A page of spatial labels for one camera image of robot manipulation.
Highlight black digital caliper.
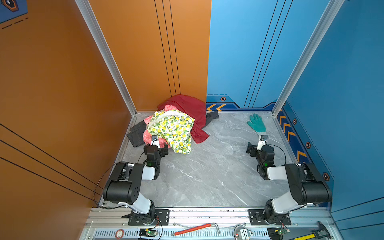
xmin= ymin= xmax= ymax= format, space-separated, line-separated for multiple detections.
xmin=287 ymin=221 xmax=334 ymax=240

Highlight lemon print cloth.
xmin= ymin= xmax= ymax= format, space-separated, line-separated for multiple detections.
xmin=147 ymin=110 xmax=195 ymax=155

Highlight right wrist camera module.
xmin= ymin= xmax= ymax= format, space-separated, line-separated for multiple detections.
xmin=257 ymin=135 xmax=268 ymax=151

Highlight dark red cloth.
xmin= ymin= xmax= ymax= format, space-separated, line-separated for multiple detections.
xmin=157 ymin=95 xmax=209 ymax=144

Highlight left green circuit board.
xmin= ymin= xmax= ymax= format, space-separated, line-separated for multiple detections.
xmin=139 ymin=229 xmax=158 ymax=239

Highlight dark grey cloth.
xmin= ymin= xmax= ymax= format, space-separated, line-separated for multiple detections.
xmin=127 ymin=112 xmax=219 ymax=147

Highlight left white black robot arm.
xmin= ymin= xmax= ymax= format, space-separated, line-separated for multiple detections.
xmin=103 ymin=144 xmax=169 ymax=226

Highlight white connector block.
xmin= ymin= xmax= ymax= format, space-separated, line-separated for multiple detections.
xmin=234 ymin=227 xmax=250 ymax=240

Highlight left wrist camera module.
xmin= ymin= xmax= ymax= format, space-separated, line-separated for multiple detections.
xmin=151 ymin=135 xmax=161 ymax=148

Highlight green circuit board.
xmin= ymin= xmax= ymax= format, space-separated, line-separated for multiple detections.
xmin=139 ymin=229 xmax=158 ymax=239
xmin=275 ymin=229 xmax=291 ymax=236

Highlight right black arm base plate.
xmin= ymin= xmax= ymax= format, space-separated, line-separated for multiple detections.
xmin=248 ymin=209 xmax=292 ymax=226

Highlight pink patterned cloth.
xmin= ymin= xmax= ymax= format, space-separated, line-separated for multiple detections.
xmin=143 ymin=105 xmax=178 ymax=148

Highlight red handled hex key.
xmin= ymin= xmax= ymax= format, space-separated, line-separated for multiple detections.
xmin=173 ymin=223 xmax=221 ymax=236

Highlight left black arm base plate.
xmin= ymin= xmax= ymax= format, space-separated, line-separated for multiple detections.
xmin=128 ymin=209 xmax=170 ymax=226

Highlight right green circuit board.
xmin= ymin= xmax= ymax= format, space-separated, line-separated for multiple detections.
xmin=275 ymin=229 xmax=291 ymax=236

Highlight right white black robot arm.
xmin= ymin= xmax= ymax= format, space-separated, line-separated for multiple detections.
xmin=246 ymin=143 xmax=332 ymax=225

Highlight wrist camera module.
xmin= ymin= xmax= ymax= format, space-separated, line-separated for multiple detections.
xmin=151 ymin=135 xmax=161 ymax=148
xmin=257 ymin=135 xmax=268 ymax=151

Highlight green work glove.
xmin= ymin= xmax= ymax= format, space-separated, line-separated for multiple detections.
xmin=247 ymin=114 xmax=266 ymax=133

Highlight red round sticker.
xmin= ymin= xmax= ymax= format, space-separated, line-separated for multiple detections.
xmin=115 ymin=229 xmax=125 ymax=240

